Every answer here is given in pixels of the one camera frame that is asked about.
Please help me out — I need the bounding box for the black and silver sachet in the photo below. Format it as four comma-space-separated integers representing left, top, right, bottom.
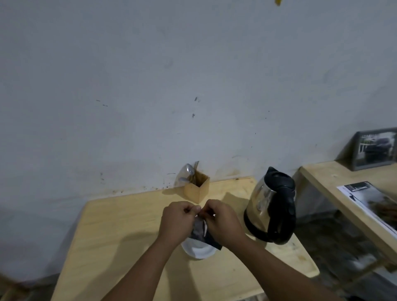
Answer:
189, 213, 223, 251

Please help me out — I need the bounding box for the steel and black electric kettle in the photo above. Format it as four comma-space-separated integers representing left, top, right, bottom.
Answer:
243, 166, 297, 246

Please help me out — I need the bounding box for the person's left hand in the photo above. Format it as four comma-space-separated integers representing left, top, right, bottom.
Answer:
158, 201, 202, 246

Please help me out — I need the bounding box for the person's right forearm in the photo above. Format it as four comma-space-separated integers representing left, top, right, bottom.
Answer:
219, 234, 343, 301

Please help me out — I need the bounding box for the wooden cutlery holder box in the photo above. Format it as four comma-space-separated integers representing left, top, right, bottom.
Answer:
184, 170, 210, 203

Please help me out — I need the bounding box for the printed magazine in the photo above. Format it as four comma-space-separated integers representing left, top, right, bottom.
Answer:
336, 181, 397, 240

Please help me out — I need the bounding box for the white cup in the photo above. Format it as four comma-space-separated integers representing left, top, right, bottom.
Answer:
181, 237, 218, 260

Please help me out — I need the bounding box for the light wooden side table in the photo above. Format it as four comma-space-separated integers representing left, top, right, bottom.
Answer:
298, 161, 397, 281

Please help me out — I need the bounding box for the person's right hand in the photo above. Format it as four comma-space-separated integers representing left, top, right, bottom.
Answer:
200, 199, 249, 248

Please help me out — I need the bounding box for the person's left forearm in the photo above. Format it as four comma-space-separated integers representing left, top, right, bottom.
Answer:
104, 232, 187, 301

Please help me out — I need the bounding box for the grey picture frame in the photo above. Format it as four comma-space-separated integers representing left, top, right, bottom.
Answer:
351, 127, 397, 172

